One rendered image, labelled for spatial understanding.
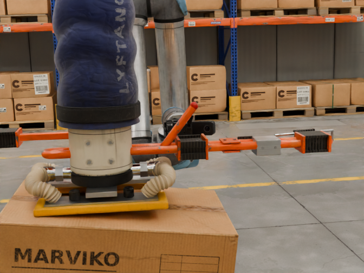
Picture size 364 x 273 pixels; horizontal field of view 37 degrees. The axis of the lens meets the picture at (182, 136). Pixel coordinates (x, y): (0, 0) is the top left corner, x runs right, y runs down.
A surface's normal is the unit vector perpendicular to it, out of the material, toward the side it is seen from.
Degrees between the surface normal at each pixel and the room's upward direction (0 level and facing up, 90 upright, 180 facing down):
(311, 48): 90
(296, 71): 90
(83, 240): 90
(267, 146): 90
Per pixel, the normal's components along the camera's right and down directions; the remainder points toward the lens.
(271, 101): 0.14, 0.20
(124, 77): 0.80, -0.21
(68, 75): -0.67, -0.10
